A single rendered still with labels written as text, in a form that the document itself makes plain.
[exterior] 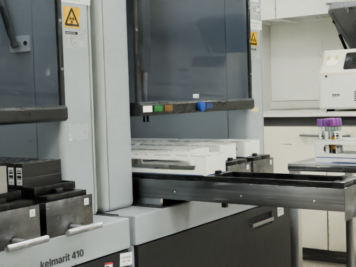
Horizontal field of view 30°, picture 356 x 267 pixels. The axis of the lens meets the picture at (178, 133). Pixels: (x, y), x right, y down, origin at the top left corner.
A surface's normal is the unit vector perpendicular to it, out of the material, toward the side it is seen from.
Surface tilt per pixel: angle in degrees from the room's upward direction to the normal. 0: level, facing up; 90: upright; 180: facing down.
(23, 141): 90
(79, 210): 90
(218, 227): 90
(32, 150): 90
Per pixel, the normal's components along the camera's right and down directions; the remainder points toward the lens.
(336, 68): -0.52, -0.46
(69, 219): 0.82, 0.00
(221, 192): -0.57, 0.06
